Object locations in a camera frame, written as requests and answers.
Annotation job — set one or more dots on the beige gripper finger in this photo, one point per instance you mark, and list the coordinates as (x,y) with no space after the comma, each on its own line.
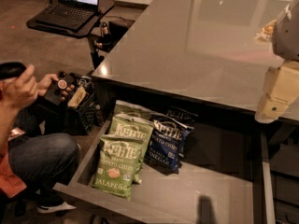
(280,90)

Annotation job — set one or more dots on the black controller with red button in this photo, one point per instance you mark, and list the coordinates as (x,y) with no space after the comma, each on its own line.
(55,92)

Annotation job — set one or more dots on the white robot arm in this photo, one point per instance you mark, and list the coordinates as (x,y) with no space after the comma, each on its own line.
(283,33)

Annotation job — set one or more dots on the open grey top drawer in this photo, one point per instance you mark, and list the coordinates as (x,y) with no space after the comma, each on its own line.
(224,178)

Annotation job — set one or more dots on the middle green chip bag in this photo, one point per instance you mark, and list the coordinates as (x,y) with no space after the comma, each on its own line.
(129,126)

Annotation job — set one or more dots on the rear green chip bag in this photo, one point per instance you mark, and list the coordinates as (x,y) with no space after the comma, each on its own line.
(139,111)

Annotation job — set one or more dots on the front green jalapeno chip bag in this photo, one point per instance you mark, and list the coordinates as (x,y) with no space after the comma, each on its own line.
(119,157)

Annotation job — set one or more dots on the person's right hand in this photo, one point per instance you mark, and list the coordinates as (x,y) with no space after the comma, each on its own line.
(19,92)

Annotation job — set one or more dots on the lower grey drawers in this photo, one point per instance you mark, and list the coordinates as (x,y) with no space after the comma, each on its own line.
(284,168)

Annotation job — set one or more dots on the black laptop stand tray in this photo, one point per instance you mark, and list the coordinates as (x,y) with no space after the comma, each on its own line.
(104,7)

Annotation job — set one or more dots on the black plastic crate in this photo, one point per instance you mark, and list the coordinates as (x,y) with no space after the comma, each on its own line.
(81,119)

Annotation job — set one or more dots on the tan packet in crate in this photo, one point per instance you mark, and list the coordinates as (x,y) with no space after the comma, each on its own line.
(77,98)

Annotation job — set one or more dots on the black laptop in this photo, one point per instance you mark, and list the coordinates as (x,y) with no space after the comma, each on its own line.
(69,14)

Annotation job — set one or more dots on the blue jeans leg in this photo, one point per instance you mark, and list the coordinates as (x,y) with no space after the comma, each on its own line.
(44,155)

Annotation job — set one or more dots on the white sneaker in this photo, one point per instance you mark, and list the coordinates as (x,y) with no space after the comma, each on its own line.
(54,209)

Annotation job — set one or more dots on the black cap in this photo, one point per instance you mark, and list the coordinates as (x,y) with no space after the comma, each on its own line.
(11,69)

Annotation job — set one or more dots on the red checked shirt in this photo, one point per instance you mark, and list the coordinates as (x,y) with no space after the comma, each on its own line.
(10,184)

